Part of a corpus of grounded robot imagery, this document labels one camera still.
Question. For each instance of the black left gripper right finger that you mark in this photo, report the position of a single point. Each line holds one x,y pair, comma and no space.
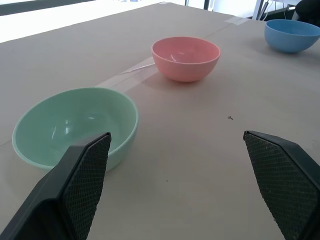
285,180

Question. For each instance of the clear tape patch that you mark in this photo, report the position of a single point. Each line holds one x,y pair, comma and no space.
236,20

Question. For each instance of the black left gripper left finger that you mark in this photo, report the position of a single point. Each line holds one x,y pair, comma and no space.
62,195

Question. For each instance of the clear tape strip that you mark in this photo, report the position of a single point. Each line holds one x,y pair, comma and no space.
130,76

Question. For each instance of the blue plastic bowl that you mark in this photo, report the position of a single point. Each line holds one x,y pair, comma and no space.
291,35

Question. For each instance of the red plastic bowl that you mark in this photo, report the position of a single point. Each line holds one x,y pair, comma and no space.
185,56

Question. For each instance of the white table leg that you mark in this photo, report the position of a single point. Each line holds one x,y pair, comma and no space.
258,9

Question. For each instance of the green plastic bowl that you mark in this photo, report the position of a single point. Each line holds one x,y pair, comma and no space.
75,117

